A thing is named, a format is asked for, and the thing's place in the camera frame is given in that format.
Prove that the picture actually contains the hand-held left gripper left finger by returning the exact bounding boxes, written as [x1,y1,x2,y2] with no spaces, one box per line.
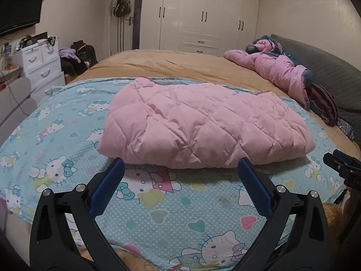
[30,157,125,271]

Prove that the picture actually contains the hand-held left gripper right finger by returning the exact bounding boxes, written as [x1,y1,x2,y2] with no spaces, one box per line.
[238,157,329,271]

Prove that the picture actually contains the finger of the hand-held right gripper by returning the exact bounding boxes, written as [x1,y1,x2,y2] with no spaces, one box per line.
[323,150,361,180]

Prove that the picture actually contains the pink quilted jacket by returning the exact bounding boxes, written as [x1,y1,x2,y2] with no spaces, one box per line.
[97,77,316,170]

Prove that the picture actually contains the dark clothes pile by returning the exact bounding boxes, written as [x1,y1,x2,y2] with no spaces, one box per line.
[60,58,91,77]

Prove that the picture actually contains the dark patterned cloth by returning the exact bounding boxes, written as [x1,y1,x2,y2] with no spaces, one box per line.
[337,119,354,140]

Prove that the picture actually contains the blue cartoon printed blanket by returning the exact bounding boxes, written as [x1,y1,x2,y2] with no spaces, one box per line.
[0,76,350,271]

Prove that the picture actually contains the grey quilted headboard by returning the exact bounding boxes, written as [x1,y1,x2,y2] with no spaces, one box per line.
[271,34,361,136]

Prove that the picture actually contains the pink crumpled duvet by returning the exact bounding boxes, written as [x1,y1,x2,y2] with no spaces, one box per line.
[224,35,313,110]

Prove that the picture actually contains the grey chair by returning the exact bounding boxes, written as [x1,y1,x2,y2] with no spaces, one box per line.
[0,76,38,127]

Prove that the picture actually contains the white drawer chest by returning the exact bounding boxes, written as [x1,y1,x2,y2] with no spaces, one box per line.
[14,37,66,105]

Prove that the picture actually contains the black bag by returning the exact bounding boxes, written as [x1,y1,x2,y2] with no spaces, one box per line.
[70,40,99,64]

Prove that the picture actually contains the purple cloth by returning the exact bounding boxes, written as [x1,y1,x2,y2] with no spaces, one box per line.
[58,47,77,60]

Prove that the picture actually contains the bed with tan cover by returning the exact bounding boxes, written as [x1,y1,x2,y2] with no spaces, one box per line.
[66,49,361,153]

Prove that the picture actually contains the white door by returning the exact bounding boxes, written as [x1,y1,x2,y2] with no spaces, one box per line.
[110,0,141,55]

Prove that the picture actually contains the hanging bags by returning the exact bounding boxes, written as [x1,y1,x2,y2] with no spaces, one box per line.
[113,0,132,17]

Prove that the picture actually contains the white wardrobe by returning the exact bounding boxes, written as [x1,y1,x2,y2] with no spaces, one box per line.
[139,0,261,57]

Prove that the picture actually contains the black television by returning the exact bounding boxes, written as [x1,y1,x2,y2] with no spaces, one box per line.
[0,0,46,37]

